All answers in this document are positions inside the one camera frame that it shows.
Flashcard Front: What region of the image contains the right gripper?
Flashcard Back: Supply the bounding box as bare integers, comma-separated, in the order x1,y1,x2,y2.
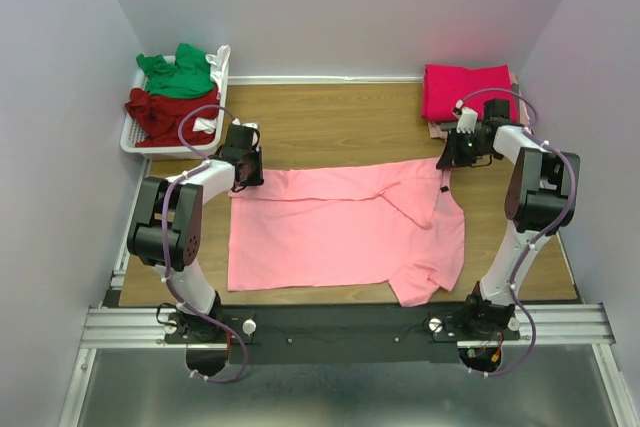
434,128,494,169

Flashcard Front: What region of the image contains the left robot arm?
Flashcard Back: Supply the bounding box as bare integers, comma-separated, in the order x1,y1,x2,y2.
127,121,264,342

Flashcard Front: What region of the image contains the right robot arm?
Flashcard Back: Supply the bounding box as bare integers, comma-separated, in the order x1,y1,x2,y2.
434,98,580,340

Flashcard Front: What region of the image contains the folded light pink t shirt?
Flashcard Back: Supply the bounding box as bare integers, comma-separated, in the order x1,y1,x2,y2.
427,73,532,140

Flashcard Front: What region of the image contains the folded magenta t shirt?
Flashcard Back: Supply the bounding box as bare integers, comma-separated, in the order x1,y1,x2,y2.
421,64,511,123

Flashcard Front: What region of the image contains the white plastic basket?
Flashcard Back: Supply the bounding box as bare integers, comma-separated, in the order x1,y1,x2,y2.
120,67,229,160

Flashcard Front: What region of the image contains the white garment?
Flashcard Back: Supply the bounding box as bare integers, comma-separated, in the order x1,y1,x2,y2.
205,45,231,87

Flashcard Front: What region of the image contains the dark red t shirt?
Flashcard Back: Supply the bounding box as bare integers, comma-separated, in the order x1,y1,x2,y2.
125,87,219,148

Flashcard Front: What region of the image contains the green t shirt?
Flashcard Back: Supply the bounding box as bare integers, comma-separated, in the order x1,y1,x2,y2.
136,43,215,99

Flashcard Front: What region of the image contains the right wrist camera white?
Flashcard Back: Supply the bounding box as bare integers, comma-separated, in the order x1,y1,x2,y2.
453,100,478,134

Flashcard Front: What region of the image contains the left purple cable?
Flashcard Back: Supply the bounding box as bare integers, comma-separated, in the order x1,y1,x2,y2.
159,104,250,384

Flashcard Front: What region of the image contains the aluminium frame rail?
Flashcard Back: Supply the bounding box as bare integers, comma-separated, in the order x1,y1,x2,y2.
59,166,640,427

